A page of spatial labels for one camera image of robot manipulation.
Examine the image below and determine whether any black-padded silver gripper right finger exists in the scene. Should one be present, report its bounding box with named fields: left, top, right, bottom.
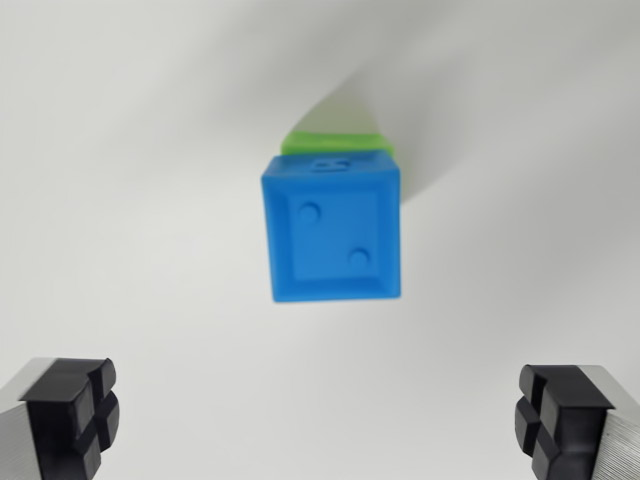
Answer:
left=513, top=362, right=640, bottom=480

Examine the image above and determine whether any black-padded silver gripper left finger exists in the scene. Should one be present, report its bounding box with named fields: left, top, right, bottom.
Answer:
left=0, top=356, right=122, bottom=480

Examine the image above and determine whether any blue rubber cube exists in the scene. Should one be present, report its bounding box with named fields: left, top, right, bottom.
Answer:
left=260, top=149, right=404, bottom=304

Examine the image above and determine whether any green rubber cube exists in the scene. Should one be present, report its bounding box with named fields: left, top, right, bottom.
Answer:
left=279, top=129, right=400, bottom=161

